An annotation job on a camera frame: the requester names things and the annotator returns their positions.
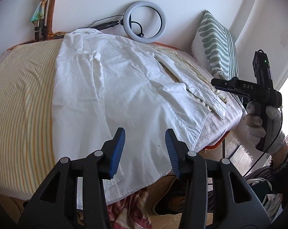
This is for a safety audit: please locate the black sleeved forearm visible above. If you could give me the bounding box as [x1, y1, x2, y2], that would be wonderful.
[268, 142, 288, 210]

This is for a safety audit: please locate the white ring light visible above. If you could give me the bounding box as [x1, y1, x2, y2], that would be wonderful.
[122, 0, 168, 44]

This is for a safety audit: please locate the green white striped pillow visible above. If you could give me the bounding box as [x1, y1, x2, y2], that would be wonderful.
[191, 10, 239, 80]

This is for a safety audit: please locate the white shirt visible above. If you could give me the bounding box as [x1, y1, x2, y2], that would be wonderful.
[52, 29, 226, 204]

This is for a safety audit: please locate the tripod stand with colourful cloth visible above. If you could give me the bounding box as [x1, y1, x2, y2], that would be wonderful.
[30, 0, 50, 41]

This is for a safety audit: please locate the black shoe on floor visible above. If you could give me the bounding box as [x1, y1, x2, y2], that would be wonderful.
[152, 179, 188, 216]

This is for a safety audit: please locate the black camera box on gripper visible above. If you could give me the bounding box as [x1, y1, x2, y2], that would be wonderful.
[252, 49, 273, 90]

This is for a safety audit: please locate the yellow striped bed cover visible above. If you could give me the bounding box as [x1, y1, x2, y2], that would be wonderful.
[0, 39, 242, 200]

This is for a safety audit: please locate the grey knit gloved hand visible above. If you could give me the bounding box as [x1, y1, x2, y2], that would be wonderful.
[244, 101, 286, 155]

